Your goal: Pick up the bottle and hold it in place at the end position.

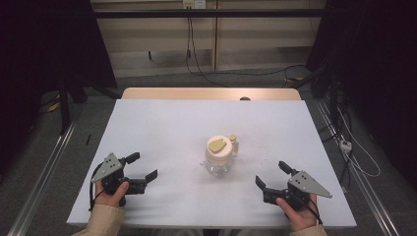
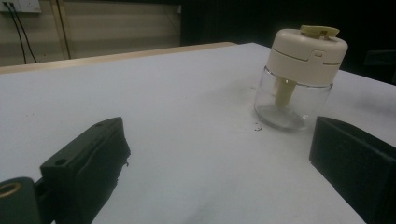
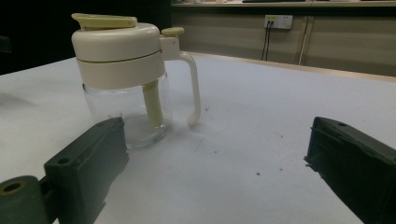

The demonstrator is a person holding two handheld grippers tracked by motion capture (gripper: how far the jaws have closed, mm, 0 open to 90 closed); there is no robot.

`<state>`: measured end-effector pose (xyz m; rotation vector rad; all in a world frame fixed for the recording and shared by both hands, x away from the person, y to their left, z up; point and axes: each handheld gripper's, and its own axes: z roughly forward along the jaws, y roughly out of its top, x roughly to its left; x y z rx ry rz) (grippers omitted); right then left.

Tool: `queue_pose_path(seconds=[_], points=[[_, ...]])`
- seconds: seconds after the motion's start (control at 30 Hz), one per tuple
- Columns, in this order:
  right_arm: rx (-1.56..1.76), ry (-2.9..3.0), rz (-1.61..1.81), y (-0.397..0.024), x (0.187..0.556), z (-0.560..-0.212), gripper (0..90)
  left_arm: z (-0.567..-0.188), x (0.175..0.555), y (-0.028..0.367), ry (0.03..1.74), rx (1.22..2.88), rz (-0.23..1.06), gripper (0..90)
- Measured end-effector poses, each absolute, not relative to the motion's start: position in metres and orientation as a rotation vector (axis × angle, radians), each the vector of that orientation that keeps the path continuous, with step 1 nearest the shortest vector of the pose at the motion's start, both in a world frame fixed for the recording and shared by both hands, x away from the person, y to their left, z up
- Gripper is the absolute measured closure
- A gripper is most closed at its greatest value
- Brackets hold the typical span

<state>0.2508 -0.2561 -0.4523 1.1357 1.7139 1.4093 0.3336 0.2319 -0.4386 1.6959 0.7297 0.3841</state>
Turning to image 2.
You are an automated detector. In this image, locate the white table mat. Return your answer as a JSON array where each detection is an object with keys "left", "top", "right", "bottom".
[{"left": 0, "top": 42, "right": 396, "bottom": 224}]

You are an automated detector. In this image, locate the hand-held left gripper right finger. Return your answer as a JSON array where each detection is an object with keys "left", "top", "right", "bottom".
[{"left": 308, "top": 116, "right": 396, "bottom": 224}]

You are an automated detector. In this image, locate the white wall socket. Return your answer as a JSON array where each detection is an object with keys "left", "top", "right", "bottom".
[{"left": 0, "top": 0, "right": 42, "bottom": 13}]

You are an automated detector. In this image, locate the black wall cable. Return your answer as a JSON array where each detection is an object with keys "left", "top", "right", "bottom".
[
  {"left": 3, "top": 2, "right": 28, "bottom": 65},
  {"left": 10, "top": 3, "right": 38, "bottom": 64}
]

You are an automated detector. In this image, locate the glass jar with cream lid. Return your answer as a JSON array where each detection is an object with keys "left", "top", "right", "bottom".
[{"left": 253, "top": 24, "right": 349, "bottom": 132}]

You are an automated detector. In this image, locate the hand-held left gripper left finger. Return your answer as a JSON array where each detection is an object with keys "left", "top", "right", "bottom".
[{"left": 39, "top": 117, "right": 132, "bottom": 224}]

